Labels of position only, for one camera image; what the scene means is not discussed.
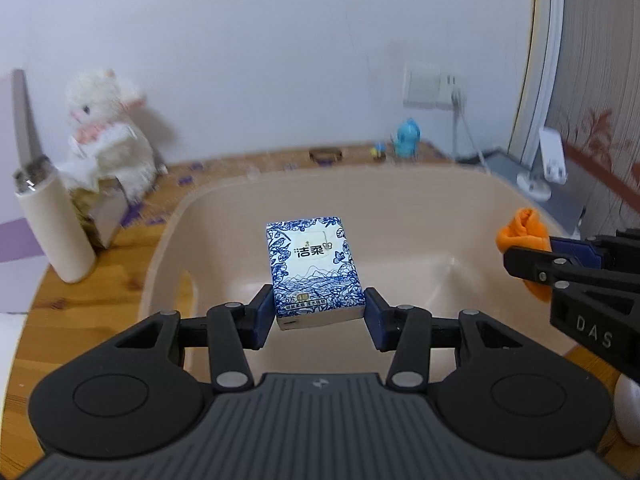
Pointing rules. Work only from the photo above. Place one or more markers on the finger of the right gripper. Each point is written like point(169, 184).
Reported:
point(619, 252)
point(539, 271)

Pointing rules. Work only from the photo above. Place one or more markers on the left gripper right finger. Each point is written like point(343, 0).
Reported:
point(412, 333)

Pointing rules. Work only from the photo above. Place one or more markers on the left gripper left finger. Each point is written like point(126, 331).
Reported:
point(152, 352)

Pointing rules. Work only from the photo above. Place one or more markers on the orange cloth item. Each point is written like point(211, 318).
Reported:
point(525, 230)

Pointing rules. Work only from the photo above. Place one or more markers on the blue white tissue pack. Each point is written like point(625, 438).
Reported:
point(314, 278)

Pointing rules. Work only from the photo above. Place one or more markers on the white phone stand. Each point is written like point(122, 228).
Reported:
point(549, 167)

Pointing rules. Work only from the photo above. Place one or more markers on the white round object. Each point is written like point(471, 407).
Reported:
point(627, 409)

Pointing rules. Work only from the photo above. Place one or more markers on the tissue box with tissues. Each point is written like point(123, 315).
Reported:
point(100, 202)

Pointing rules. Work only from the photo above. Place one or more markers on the small yellow blue figurine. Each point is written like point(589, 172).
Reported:
point(378, 152)

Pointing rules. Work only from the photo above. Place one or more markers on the blue cartoon figurine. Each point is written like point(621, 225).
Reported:
point(407, 139)

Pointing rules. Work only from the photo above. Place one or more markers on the purple white headboard panel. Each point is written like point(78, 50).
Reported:
point(22, 260)

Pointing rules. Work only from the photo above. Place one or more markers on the white plush lamb toy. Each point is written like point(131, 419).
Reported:
point(106, 143)

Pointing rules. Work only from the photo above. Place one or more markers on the cream thermos bottle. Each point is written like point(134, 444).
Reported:
point(52, 218)

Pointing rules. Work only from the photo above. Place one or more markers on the white wall switch socket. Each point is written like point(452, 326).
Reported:
point(428, 87)

